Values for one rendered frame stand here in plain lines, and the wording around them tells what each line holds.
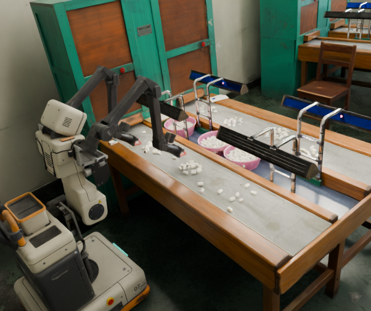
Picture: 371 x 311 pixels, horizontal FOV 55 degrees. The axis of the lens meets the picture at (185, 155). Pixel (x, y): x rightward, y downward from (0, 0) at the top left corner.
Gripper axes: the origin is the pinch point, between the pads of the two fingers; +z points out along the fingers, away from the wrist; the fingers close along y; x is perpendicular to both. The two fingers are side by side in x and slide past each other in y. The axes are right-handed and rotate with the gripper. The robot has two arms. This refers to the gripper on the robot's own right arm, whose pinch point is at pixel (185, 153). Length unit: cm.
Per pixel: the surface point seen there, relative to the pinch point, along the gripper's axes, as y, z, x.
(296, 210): -82, 12, -2
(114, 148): 55, -17, 21
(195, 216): -45, -15, 26
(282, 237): -90, -4, 11
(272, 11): 147, 178, -187
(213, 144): 5.4, 27.6, -12.4
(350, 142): -66, 70, -52
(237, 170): -34.5, 14.2, -5.8
